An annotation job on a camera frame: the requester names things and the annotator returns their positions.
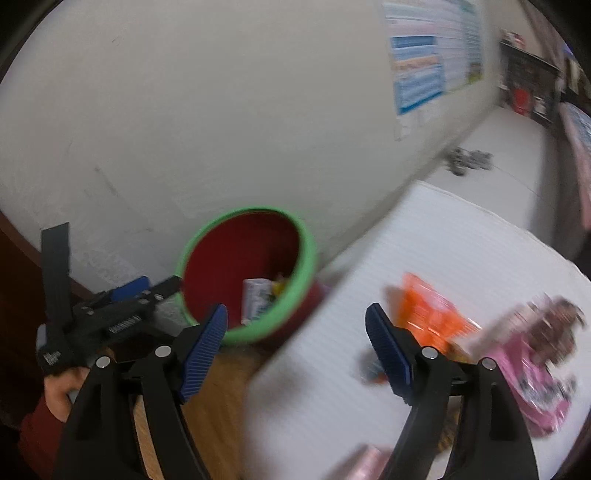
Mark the white corrugated board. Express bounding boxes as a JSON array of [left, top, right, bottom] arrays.
[[245, 180, 591, 480]]

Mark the bright pink snack packet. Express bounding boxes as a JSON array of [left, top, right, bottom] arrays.
[[480, 295, 589, 437]]

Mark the printed bed blanket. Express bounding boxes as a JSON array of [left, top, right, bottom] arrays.
[[554, 46, 591, 222]]

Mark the white carton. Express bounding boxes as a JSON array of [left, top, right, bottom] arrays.
[[241, 278, 274, 326]]

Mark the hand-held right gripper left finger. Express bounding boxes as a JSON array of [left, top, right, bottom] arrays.
[[53, 304, 229, 480]]

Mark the orange snack packet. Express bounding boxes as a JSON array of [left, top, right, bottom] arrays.
[[396, 272, 481, 356]]

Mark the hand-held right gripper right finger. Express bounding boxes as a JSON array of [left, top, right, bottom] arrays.
[[365, 302, 541, 480]]

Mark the dark shelf unit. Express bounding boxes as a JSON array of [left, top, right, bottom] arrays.
[[499, 30, 570, 128]]

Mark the red bin with green rim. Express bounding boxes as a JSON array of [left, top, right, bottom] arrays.
[[175, 206, 331, 347]]

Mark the pile of dark things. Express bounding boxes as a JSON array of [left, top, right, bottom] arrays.
[[442, 148, 495, 177]]

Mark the person's left hand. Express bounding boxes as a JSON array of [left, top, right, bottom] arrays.
[[44, 367, 90, 423]]

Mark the person's left forearm red sleeve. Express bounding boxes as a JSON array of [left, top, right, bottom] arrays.
[[0, 396, 70, 480]]

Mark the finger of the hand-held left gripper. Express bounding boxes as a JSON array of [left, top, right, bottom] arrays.
[[150, 275, 184, 302], [95, 276, 154, 306]]

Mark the wall poster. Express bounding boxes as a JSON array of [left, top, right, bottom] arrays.
[[381, 0, 485, 141]]

